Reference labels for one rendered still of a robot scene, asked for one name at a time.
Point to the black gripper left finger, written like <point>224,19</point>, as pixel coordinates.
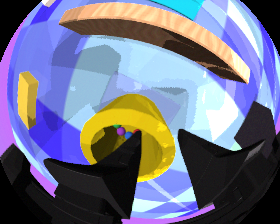
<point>113,178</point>

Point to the yellow cup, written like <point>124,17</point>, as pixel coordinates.
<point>99,138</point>

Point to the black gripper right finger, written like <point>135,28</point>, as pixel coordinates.
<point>210,167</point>

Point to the beige flat rectangular block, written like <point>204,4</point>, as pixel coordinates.
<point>48,3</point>

